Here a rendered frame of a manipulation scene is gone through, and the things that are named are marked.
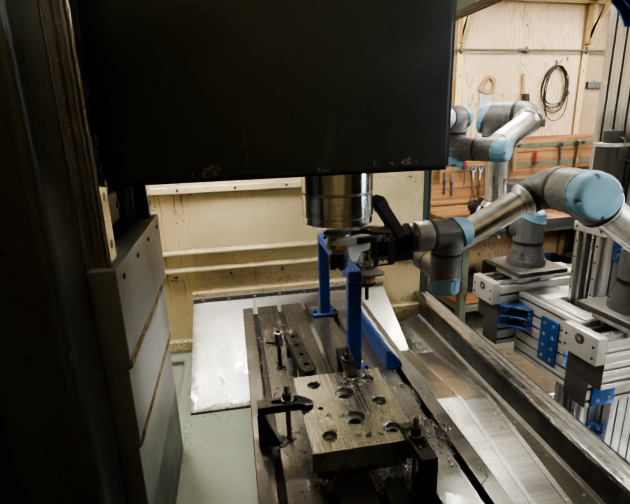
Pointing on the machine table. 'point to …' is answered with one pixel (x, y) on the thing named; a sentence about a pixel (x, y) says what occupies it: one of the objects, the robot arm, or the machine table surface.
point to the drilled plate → (343, 451)
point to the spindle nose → (337, 201)
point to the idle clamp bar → (294, 348)
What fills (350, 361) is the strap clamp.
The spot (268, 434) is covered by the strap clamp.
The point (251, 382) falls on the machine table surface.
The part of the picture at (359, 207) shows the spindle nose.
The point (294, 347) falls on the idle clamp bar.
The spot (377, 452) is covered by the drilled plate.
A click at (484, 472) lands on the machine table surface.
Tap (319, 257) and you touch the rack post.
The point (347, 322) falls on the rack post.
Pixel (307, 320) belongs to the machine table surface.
